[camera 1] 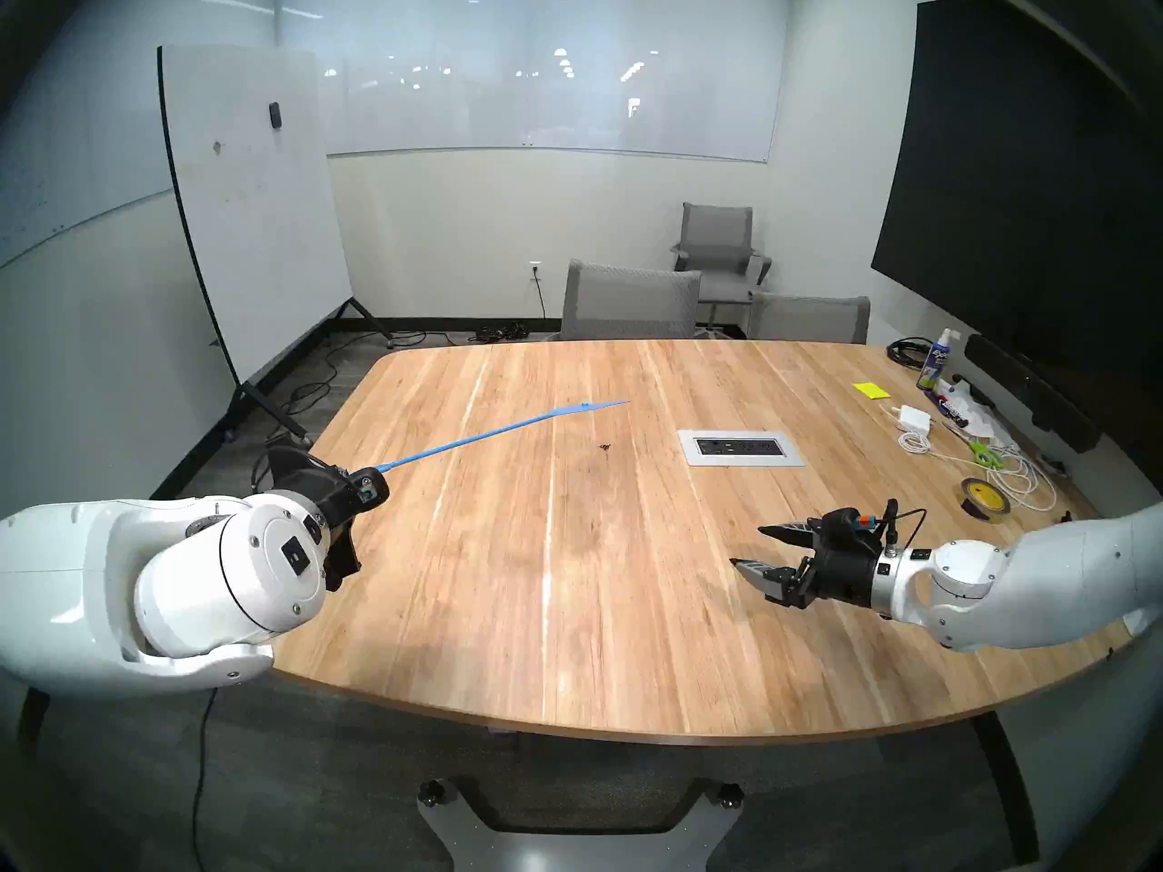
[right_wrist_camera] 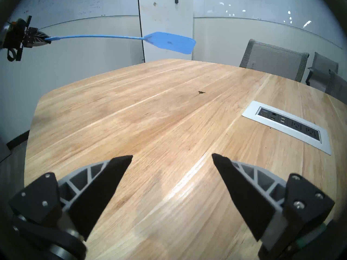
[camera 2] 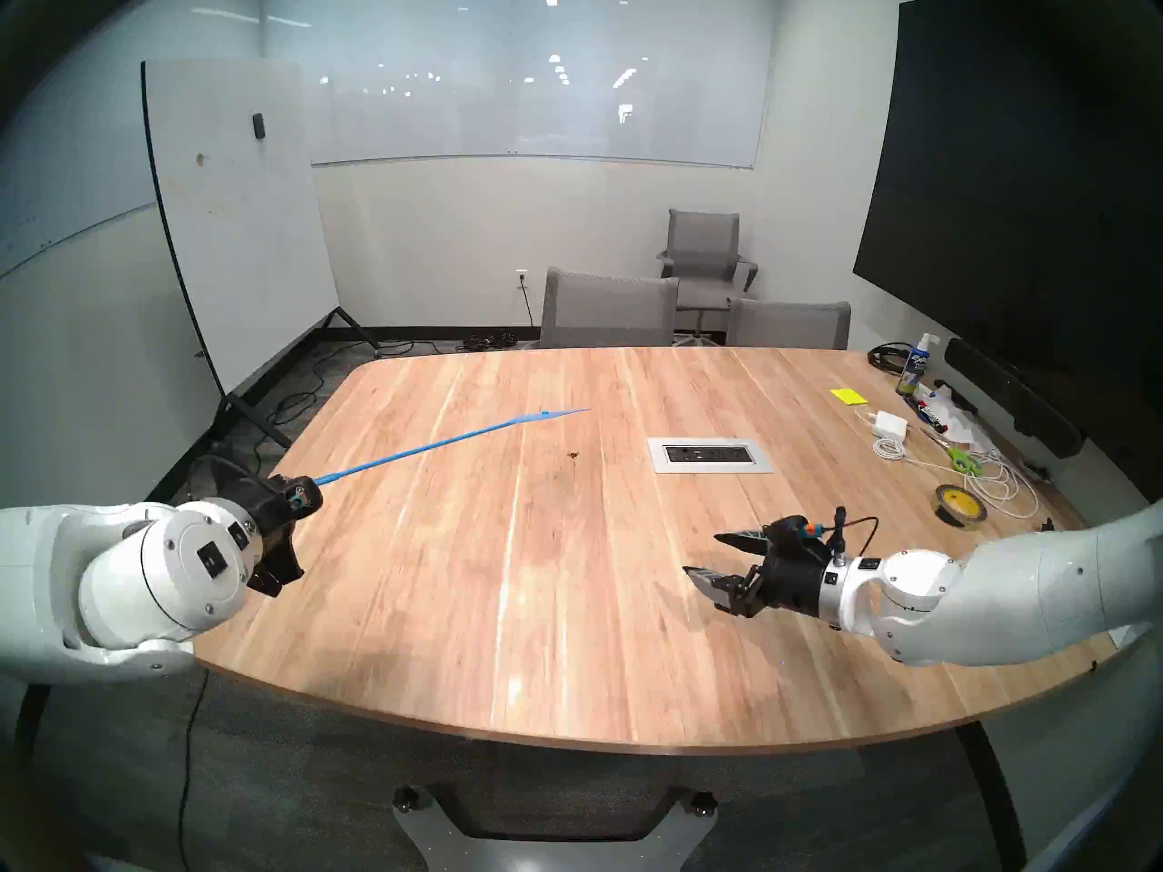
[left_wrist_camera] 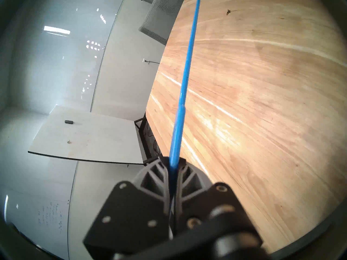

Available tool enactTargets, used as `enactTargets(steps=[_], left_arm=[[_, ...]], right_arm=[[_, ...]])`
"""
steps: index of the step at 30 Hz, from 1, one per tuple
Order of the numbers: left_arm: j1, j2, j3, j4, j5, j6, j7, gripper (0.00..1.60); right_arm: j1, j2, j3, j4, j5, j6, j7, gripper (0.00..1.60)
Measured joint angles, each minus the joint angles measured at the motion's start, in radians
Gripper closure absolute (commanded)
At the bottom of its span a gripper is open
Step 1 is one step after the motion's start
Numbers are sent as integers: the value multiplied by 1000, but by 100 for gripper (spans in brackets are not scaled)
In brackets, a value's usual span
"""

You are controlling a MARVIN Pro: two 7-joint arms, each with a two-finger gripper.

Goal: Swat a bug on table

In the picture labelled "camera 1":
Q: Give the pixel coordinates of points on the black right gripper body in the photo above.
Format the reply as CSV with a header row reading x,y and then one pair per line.
x,y
845,572

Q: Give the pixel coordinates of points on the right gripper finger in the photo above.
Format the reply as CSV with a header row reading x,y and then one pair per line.
x,y
800,528
780,581

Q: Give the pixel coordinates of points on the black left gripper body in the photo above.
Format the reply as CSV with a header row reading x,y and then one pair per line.
x,y
332,493

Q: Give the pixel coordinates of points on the blue plastic fly swatter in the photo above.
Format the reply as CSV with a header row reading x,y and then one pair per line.
x,y
491,434

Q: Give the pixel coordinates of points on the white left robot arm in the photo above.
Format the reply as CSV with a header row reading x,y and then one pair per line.
x,y
91,589

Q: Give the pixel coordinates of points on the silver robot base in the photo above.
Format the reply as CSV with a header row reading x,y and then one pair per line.
x,y
572,847

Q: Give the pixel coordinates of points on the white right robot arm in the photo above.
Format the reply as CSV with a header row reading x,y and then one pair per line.
x,y
1072,570

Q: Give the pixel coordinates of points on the silver table power outlet box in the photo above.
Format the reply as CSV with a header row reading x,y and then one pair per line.
x,y
740,448

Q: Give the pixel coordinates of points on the black and yellow tape roll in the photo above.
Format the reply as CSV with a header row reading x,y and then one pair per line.
x,y
968,502

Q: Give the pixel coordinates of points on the yellow sticky note pad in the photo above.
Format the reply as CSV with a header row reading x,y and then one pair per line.
x,y
871,391

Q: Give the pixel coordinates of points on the white power adapter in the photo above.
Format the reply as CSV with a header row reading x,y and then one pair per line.
x,y
914,419

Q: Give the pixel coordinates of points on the clear bag of markers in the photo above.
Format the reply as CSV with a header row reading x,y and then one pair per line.
x,y
981,423

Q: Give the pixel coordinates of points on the grey mesh office chair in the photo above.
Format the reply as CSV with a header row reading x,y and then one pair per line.
x,y
629,302
809,321

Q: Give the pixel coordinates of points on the whiteboard cleaner spray bottle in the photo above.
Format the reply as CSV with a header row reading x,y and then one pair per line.
x,y
934,363

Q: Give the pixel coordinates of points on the black video sound bar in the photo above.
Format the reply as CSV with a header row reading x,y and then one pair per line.
x,y
1031,389

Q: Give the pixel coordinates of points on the mobile whiteboard on black stand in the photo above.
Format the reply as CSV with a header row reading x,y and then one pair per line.
x,y
254,216

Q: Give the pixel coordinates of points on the white paper sheet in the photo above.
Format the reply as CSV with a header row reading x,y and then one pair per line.
x,y
1145,618

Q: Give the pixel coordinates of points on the grey office chair with armrests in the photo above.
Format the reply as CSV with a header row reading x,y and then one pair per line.
x,y
716,236

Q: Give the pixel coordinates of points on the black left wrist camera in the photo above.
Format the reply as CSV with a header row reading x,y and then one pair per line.
x,y
371,490

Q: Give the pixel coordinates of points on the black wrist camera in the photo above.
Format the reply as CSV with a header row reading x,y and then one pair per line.
x,y
371,490
845,519

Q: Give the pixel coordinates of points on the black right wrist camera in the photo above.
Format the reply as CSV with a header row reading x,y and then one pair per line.
x,y
845,519

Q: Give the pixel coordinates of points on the large black wall screen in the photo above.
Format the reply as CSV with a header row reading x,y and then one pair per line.
x,y
1027,198

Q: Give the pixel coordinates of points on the glass wall board with handwriting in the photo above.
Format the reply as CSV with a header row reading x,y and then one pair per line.
x,y
91,125

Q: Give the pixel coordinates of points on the large glass wall whiteboard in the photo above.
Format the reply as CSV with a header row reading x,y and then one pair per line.
x,y
545,98

